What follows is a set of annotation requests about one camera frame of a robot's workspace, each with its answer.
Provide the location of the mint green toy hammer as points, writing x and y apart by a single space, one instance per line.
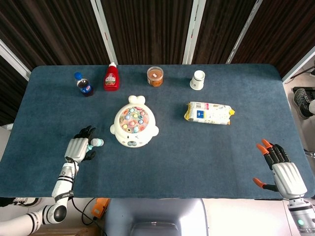
97 142

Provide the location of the clear jar of orange snacks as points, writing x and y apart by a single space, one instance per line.
155 77

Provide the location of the blue table cloth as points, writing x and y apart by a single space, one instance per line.
172 167

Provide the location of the white seal whack toy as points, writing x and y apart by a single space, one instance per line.
134 123

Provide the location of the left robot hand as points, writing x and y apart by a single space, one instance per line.
76 148

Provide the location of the upside-down white paper cup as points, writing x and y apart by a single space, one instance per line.
197 81

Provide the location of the cola bottle with blue cap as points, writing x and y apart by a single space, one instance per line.
85 86

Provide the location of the white and yellow snack packet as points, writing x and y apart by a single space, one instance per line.
209 114

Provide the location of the white sneaker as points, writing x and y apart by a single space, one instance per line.
25 201

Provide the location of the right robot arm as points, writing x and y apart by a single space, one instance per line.
301 215

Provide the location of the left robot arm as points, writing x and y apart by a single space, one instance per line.
62 182

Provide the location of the grey robot torso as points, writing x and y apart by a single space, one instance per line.
157 214

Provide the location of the red ketchup squeeze bottle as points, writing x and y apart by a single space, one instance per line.
112 78

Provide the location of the orange device under table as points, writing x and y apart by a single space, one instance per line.
101 207

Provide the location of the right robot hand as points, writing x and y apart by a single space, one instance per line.
289 177

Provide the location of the dark grey sneaker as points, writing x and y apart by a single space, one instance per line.
302 103

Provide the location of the white frame post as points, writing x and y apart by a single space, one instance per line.
299 64
243 32
194 32
14 60
104 32

